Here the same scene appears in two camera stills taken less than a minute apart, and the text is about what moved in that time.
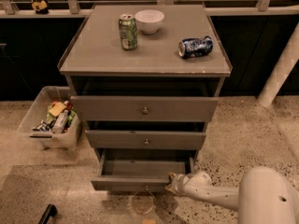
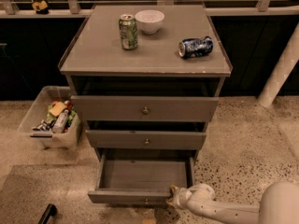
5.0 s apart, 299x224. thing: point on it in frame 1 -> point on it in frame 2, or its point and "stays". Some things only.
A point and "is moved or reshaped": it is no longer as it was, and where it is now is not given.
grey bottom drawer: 140,169 is moved or reshaped
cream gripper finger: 173,175 -> 174,188
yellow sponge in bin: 57,109 stays
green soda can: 128,30 stays
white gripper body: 184,184 -> 179,197
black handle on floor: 50,211 stays
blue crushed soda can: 191,48 stays
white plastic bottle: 60,121 stays
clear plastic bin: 50,120 stays
